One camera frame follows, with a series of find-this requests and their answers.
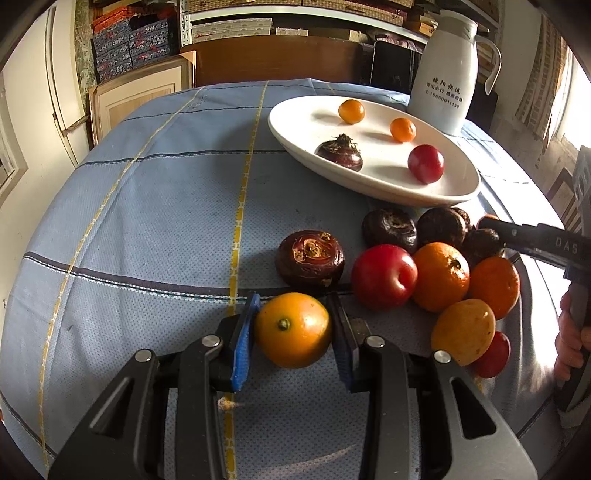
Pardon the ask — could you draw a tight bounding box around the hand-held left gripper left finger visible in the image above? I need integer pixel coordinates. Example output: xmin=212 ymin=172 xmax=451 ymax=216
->
xmin=48 ymin=292 xmax=262 ymax=480

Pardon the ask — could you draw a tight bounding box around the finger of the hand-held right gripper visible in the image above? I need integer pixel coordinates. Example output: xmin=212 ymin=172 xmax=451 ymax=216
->
xmin=478 ymin=216 xmax=539 ymax=257

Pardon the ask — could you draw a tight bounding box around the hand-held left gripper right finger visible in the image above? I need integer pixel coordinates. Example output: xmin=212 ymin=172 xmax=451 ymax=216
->
xmin=326 ymin=293 xmax=539 ymax=480

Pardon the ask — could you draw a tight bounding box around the large orange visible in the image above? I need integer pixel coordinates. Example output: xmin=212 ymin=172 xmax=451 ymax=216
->
xmin=255 ymin=292 xmax=333 ymax=369

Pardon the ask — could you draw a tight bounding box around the mandarin orange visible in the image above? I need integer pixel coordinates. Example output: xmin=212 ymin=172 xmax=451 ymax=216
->
xmin=468 ymin=256 xmax=521 ymax=320
xmin=412 ymin=242 xmax=471 ymax=313

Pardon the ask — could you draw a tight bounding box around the large water chestnut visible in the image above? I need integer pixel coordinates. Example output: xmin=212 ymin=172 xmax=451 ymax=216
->
xmin=276 ymin=230 xmax=345 ymax=288

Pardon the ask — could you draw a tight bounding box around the yellow round fruit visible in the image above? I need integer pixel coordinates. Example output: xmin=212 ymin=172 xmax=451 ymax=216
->
xmin=431 ymin=298 xmax=496 ymax=366

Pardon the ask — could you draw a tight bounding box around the dark red plum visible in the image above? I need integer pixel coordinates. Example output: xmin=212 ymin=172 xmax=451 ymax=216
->
xmin=407 ymin=144 xmax=445 ymax=184

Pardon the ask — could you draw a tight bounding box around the small red tomato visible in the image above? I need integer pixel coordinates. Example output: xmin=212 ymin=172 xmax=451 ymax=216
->
xmin=471 ymin=331 xmax=512 ymax=379

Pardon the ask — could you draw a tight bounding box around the white oval plate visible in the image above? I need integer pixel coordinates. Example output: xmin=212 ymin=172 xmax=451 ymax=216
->
xmin=268 ymin=96 xmax=481 ymax=207

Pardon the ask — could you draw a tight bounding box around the small orange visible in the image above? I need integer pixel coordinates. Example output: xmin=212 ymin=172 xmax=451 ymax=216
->
xmin=338 ymin=99 xmax=366 ymax=125
xmin=390 ymin=117 xmax=417 ymax=143

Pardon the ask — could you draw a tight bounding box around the person's right hand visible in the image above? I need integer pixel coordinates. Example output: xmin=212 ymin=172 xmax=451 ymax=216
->
xmin=555 ymin=292 xmax=591 ymax=381

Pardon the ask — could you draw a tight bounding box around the blue checked tablecloth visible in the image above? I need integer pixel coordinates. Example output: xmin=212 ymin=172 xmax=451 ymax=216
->
xmin=0 ymin=78 xmax=583 ymax=480

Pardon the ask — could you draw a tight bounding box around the white thermos jug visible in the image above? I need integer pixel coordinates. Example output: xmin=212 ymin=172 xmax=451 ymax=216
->
xmin=406 ymin=8 xmax=502 ymax=137

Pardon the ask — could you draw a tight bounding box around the black case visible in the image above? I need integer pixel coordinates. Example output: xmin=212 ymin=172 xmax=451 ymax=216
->
xmin=369 ymin=39 xmax=426 ymax=94

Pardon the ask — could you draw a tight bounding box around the brown wooden chair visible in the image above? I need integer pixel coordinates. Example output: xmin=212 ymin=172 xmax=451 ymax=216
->
xmin=179 ymin=37 xmax=364 ymax=88

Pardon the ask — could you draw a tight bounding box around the white door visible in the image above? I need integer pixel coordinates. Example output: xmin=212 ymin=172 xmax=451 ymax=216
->
xmin=44 ymin=0 xmax=92 ymax=160

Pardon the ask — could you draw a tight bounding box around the stack of blue patterned boxes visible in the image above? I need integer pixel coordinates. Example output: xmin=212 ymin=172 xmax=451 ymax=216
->
xmin=91 ymin=10 xmax=182 ymax=83

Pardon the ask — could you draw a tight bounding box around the white metal shelf rack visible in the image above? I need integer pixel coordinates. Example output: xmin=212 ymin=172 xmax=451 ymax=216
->
xmin=178 ymin=0 xmax=502 ymax=51

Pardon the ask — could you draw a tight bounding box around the green patterned board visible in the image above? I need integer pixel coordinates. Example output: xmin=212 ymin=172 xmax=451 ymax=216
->
xmin=74 ymin=0 xmax=95 ymax=104

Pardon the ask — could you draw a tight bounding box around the light wooden picture frame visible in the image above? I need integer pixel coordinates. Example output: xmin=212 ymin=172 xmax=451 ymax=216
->
xmin=89 ymin=52 xmax=197 ymax=145

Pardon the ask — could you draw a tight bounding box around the white window frame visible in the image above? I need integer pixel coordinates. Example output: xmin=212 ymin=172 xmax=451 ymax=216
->
xmin=0 ymin=76 xmax=29 ymax=197

